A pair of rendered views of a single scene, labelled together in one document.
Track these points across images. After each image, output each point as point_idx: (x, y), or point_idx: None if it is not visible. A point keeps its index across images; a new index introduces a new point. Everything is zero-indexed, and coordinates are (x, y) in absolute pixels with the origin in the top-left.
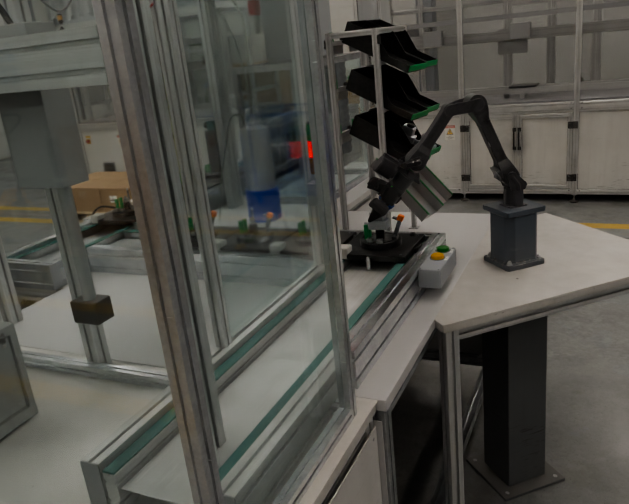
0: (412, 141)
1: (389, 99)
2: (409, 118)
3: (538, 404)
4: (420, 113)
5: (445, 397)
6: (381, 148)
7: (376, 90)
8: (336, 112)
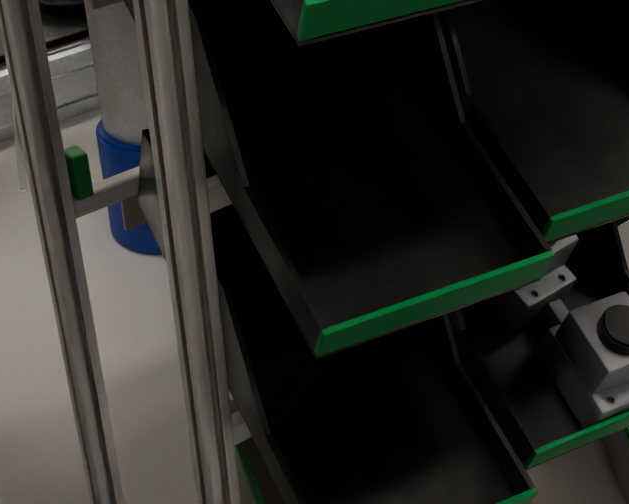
0: (522, 317)
1: (358, 86)
2: (309, 338)
3: None
4: (429, 302)
5: None
6: (190, 401)
7: (145, 77)
8: (23, 98)
